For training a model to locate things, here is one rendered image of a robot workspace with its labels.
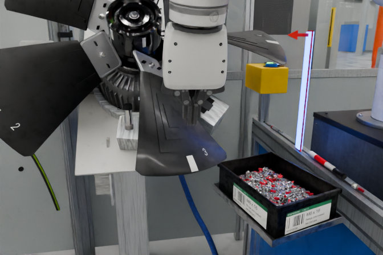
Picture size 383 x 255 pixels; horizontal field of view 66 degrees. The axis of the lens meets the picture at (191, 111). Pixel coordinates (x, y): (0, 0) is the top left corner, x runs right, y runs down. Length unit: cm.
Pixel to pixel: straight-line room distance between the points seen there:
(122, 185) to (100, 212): 80
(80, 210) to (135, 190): 66
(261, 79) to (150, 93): 53
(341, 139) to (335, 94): 90
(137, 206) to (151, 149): 46
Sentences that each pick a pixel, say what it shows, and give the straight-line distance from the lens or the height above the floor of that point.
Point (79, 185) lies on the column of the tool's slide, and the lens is 149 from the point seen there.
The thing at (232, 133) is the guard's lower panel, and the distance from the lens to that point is 158.
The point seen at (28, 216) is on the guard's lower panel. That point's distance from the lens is 181.
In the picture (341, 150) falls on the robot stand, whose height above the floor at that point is 87.
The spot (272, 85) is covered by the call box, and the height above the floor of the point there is 101.
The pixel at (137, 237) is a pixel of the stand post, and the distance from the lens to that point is 102.
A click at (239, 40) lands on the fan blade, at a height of 117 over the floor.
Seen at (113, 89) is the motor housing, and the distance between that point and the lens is 79.
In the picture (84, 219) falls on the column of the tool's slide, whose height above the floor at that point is 32.
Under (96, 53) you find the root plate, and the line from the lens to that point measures 69.
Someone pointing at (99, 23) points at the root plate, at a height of 121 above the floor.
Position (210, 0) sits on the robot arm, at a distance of 41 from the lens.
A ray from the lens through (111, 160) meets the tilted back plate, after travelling 81.
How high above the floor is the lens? 118
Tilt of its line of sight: 15 degrees down
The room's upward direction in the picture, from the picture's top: straight up
